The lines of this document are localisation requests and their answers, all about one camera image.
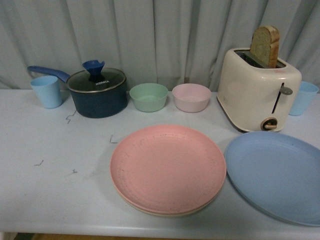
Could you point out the pink plate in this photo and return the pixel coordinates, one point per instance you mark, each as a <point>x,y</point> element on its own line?
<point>168,168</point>

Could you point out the green bowl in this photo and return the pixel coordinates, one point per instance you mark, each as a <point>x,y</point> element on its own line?
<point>149,97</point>

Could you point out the pink bowl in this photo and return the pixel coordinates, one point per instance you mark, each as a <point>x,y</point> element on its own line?
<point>191,97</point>

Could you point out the dark blue saucepan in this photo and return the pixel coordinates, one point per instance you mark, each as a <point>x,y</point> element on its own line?
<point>91,105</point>

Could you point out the glass pot lid blue knob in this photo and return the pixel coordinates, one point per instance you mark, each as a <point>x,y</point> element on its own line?
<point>95,78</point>

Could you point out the grey curtain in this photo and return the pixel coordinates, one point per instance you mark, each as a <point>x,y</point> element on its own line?
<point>162,41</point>

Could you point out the cream toaster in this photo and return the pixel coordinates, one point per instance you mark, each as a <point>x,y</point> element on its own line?
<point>255,98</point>

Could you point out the light blue cup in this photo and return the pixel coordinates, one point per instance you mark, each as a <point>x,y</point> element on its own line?
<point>306,93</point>
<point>47,90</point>

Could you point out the bread slice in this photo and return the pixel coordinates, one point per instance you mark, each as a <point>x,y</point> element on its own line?
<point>265,45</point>

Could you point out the blue plate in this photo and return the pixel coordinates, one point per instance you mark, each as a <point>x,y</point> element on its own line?
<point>277,174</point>

